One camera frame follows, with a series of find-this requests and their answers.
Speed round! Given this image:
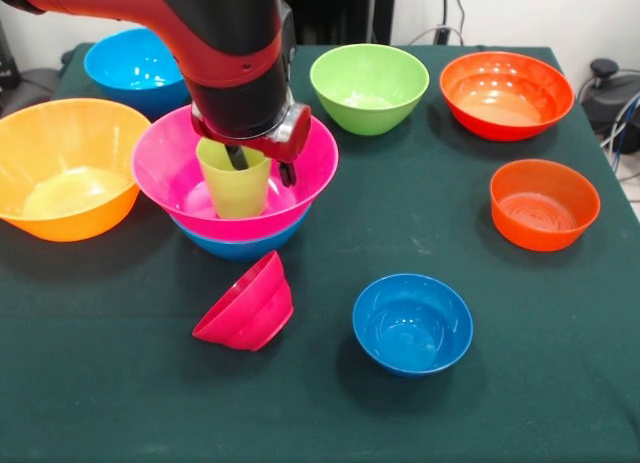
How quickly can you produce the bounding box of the small dark blue bowl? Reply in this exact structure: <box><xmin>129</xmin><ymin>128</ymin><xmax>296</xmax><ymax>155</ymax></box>
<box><xmin>351</xmin><ymin>273</ymin><xmax>475</xmax><ymax>379</ymax></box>

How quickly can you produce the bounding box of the dark green tablecloth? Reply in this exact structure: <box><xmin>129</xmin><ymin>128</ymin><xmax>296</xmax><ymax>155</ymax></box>
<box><xmin>0</xmin><ymin>42</ymin><xmax>640</xmax><ymax>463</ymax></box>

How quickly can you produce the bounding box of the black power plug cable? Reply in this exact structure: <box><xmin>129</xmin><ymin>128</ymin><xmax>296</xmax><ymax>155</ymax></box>
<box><xmin>433</xmin><ymin>0</ymin><xmax>467</xmax><ymax>47</ymax></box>

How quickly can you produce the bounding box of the dark grey floor equipment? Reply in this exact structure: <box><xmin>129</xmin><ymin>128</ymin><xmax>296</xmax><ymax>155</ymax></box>
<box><xmin>0</xmin><ymin>20</ymin><xmax>64</xmax><ymax>122</ymax></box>

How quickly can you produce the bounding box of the wide red-orange plastic bowl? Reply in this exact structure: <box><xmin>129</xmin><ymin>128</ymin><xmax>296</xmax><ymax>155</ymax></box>
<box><xmin>439</xmin><ymin>50</ymin><xmax>576</xmax><ymax>143</ymax></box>

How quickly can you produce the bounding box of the black round floor stand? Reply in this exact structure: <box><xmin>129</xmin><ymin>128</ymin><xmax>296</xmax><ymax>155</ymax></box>
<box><xmin>579</xmin><ymin>57</ymin><xmax>640</xmax><ymax>154</ymax></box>

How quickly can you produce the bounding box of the large orange plastic bowl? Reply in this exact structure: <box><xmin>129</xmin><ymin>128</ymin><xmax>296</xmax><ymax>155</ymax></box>
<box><xmin>0</xmin><ymin>97</ymin><xmax>154</xmax><ymax>243</ymax></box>

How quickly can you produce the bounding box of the lime green plastic bowl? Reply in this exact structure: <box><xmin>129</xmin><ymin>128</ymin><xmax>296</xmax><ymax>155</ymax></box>
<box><xmin>309</xmin><ymin>43</ymin><xmax>431</xmax><ymax>137</ymax></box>

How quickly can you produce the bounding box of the black pedestal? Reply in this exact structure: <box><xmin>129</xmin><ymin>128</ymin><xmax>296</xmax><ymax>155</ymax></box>
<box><xmin>279</xmin><ymin>0</ymin><xmax>397</xmax><ymax>47</ymax></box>

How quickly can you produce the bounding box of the large pink plastic bowl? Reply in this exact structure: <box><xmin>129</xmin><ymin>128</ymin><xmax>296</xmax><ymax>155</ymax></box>
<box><xmin>130</xmin><ymin>104</ymin><xmax>340</xmax><ymax>243</ymax></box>

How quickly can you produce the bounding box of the light blue plastic bowl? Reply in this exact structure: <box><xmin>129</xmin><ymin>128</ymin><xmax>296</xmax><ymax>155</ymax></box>
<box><xmin>83</xmin><ymin>27</ymin><xmax>192</xmax><ymax>122</ymax></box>
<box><xmin>169</xmin><ymin>205</ymin><xmax>314</xmax><ymax>263</ymax></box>

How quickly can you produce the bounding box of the lime green plastic cup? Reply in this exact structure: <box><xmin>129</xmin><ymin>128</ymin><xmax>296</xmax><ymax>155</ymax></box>
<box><xmin>195</xmin><ymin>137</ymin><xmax>274</xmax><ymax>220</ymax></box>

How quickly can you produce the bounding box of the small crimson red bowl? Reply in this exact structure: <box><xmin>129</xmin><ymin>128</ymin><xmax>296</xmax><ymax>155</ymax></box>
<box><xmin>191</xmin><ymin>249</ymin><xmax>296</xmax><ymax>352</ymax></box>

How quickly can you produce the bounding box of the tangle of floor cables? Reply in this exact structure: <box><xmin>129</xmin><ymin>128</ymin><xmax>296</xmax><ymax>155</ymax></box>
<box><xmin>598</xmin><ymin>90</ymin><xmax>640</xmax><ymax>184</ymax></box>

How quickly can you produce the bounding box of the small red-orange plastic bowl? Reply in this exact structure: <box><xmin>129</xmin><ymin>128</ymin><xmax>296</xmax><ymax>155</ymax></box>
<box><xmin>489</xmin><ymin>158</ymin><xmax>602</xmax><ymax>253</ymax></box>

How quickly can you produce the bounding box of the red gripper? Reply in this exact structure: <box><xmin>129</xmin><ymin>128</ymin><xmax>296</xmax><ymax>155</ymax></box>
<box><xmin>189</xmin><ymin>105</ymin><xmax>312</xmax><ymax>189</ymax></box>

